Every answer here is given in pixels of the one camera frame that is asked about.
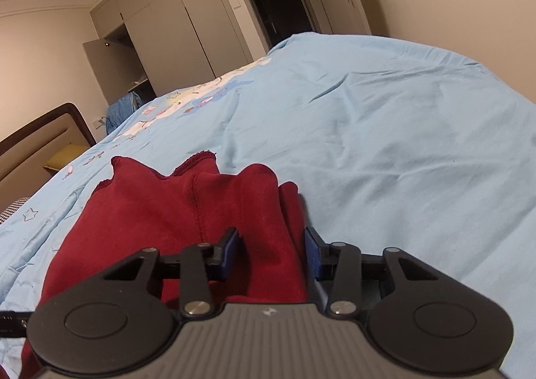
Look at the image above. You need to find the checkered pillow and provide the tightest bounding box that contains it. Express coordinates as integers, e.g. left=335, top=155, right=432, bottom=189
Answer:
left=0, top=197, right=28, bottom=224

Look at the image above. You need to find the yellow pillow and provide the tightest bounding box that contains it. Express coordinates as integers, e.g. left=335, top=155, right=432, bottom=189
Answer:
left=43, top=144, right=89, bottom=172

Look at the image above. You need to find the brown padded headboard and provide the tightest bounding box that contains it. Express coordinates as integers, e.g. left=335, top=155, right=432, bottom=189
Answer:
left=1, top=103, right=96, bottom=209

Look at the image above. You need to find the blue clothes pile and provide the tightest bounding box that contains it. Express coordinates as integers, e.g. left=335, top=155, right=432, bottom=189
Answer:
left=106, top=91, right=143, bottom=135

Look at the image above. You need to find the light blue bed cover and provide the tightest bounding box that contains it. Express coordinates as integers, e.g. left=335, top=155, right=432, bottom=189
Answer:
left=1, top=33, right=535, bottom=378

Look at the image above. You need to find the dark red sweater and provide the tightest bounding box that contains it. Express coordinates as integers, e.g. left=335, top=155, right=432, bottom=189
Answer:
left=18, top=154, right=312, bottom=379

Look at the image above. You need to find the grey wardrobe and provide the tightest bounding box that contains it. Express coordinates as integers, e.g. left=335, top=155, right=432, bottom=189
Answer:
left=83, top=0, right=252, bottom=104

